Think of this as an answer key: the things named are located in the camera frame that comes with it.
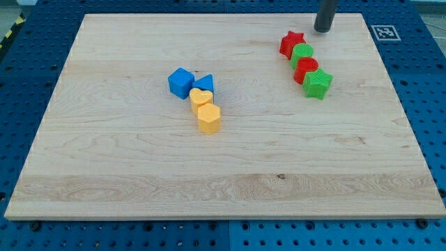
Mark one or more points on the light wooden board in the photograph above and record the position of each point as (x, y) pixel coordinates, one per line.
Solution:
(116, 144)

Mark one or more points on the green cylinder block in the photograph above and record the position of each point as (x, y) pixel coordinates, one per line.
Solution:
(300, 50)

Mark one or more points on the green star block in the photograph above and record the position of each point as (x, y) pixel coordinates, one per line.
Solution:
(317, 83)

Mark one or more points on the blue cube block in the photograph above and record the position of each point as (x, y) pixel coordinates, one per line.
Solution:
(180, 82)

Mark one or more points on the yellow hexagon block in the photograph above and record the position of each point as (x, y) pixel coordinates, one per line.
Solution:
(209, 118)

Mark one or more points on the white fiducial marker tag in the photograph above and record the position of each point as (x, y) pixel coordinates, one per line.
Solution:
(385, 32)

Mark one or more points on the blue triangle block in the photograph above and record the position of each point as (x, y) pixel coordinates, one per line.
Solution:
(205, 83)

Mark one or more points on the red cylinder block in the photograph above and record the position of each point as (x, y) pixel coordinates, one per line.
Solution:
(303, 66)

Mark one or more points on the yellow heart block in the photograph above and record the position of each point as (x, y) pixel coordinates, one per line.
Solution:
(198, 98)

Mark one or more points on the dark grey cylindrical robot probe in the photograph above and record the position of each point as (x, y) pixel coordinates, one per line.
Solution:
(325, 15)

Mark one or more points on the red star block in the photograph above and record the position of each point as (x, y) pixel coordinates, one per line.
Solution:
(289, 41)

